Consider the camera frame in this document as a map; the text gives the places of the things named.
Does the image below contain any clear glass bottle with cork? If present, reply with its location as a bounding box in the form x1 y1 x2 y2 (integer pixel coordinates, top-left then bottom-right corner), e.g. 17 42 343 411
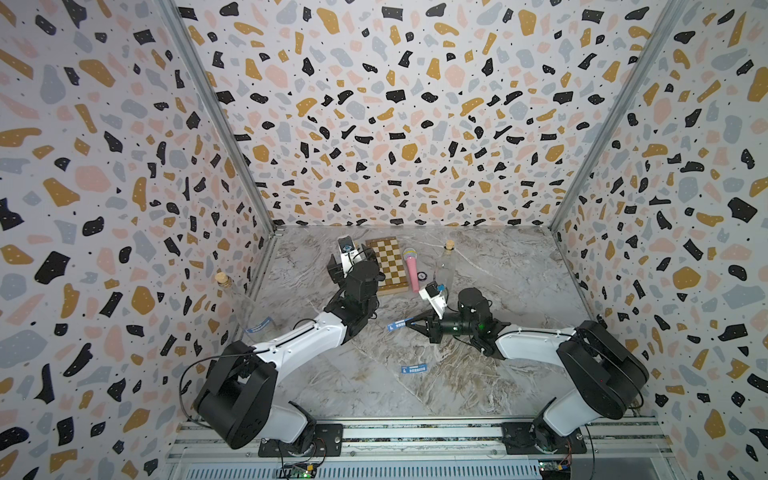
433 240 456 290

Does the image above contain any glass bottle blue label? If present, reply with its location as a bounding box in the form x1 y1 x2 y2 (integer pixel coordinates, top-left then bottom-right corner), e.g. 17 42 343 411
215 272 279 344

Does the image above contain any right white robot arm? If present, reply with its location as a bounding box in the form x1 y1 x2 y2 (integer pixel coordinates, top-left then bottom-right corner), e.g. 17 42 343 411
403 285 649 454

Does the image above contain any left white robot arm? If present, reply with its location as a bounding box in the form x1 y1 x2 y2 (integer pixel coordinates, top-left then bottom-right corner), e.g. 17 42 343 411
193 257 384 454

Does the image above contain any wooden chessboard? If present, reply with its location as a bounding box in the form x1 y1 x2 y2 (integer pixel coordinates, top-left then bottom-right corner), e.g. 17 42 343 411
365 237 411 296

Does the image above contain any pink toy microphone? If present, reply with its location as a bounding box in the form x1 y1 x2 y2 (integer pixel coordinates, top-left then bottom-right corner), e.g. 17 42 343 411
403 248 420 293

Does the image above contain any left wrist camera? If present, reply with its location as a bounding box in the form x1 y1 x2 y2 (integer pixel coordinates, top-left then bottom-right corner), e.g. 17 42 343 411
337 236 358 273

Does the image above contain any left metal corner post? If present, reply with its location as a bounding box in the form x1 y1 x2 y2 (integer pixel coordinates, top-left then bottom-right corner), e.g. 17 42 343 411
156 0 275 238

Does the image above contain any metal corner post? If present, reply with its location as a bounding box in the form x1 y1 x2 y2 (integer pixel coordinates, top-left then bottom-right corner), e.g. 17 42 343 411
156 0 275 238
549 0 686 236

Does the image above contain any right metal corner post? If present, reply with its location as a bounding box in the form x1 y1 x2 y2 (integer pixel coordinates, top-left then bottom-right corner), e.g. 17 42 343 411
549 0 686 236

